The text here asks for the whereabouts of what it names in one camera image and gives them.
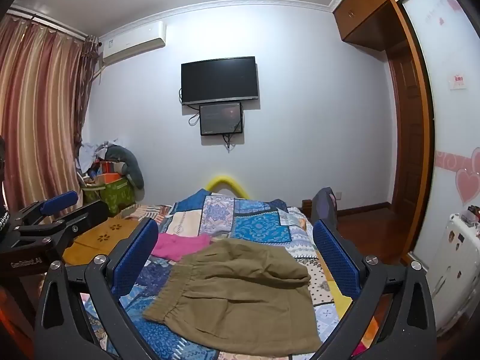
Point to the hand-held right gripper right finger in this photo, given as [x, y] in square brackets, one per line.
[335, 257]

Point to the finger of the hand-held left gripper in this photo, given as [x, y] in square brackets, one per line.
[86, 215]
[60, 199]

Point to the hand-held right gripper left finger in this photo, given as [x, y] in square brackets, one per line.
[135, 255]

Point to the khaki pants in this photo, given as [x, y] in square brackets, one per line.
[240, 292]

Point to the green bag with clutter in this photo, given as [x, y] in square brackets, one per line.
[112, 197]

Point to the pink garment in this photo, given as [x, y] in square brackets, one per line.
[180, 245]

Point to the orange box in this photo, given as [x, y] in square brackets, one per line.
[110, 170]

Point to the white crumpled cloth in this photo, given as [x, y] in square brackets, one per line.
[90, 153]

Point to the grey plush pillow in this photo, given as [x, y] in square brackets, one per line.
[131, 165]

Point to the patchwork printed bed sheet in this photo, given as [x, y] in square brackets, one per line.
[258, 221]

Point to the striped pink curtain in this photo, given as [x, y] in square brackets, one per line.
[33, 112]

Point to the yellow foam tube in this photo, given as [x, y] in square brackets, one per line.
[225, 182]

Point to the brown patterned curtain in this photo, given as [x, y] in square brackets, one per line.
[88, 82]

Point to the white stickered case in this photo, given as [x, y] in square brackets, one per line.
[455, 270]

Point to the brown wooden door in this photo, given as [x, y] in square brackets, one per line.
[407, 131]

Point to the white heart-patterned wardrobe door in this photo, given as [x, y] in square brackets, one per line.
[446, 131]

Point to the white air conditioner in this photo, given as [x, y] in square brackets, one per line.
[131, 41]

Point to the red label sticker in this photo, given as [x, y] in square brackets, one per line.
[457, 81]

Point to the wooden overhead cabinet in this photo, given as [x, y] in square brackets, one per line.
[369, 11]

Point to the wooden bed frame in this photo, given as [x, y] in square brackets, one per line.
[306, 208]

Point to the small black wall monitor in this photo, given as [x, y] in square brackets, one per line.
[221, 118]

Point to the white curtain rail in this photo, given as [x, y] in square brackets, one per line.
[48, 20]

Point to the black wall television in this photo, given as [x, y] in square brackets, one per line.
[219, 79]

